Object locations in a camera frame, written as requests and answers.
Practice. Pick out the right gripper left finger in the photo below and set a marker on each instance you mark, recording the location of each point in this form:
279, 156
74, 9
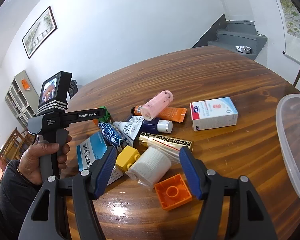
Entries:
47, 217

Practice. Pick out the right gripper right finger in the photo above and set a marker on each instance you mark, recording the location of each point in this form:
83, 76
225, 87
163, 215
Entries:
248, 217

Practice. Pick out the blue white medicine box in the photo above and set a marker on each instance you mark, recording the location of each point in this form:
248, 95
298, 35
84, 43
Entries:
90, 150

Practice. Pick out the green toy brick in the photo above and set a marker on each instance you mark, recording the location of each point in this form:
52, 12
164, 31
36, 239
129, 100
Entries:
106, 117

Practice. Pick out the blue patterned packet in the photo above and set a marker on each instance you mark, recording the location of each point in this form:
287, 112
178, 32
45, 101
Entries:
112, 136

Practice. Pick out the white tube with label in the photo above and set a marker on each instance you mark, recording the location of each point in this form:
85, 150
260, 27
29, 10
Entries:
130, 129

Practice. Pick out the orange toy brick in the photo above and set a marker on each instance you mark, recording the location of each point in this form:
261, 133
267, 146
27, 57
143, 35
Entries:
172, 192

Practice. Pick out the yellow toy brick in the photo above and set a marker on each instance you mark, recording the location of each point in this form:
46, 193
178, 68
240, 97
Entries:
127, 158

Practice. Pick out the gold patterned box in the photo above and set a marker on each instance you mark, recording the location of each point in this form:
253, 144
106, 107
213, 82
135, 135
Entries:
176, 143

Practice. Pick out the pink hair roller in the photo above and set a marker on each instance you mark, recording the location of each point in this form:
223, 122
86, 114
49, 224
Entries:
153, 107

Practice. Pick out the dark blue white-capped tube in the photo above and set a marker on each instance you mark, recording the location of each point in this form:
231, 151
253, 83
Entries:
154, 126

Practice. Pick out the white gauze roll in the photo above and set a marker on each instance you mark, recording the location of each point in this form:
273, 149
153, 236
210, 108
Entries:
153, 163

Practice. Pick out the left forearm dark sleeve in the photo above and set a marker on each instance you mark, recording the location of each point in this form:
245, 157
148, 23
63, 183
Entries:
16, 196

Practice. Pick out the wooden chairs at left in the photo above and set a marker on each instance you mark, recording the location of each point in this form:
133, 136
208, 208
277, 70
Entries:
14, 147

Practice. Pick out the grey shelf cabinet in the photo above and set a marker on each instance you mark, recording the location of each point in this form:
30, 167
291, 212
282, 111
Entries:
23, 104

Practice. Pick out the black metal chair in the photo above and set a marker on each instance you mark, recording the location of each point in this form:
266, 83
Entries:
73, 89

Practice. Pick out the orange item on cabinet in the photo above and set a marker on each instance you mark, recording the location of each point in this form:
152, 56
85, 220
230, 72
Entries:
25, 85

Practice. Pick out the framed landscape painting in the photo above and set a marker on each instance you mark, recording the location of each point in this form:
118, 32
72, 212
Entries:
42, 28

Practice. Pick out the white red medicine box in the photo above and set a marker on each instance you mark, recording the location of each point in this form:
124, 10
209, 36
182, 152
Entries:
214, 113

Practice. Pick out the clear plastic bin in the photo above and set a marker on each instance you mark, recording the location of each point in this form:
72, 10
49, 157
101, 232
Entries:
288, 131

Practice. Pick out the orange cream tube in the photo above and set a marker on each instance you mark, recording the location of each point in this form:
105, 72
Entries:
170, 113

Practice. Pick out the wooden chair back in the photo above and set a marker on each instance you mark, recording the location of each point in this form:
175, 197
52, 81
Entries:
297, 79

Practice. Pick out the grey staircase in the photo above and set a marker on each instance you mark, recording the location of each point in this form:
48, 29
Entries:
228, 34

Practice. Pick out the hanging scroll painting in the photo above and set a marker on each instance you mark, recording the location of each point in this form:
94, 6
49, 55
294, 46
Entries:
292, 17

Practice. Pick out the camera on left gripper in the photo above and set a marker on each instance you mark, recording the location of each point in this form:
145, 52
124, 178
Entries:
54, 93

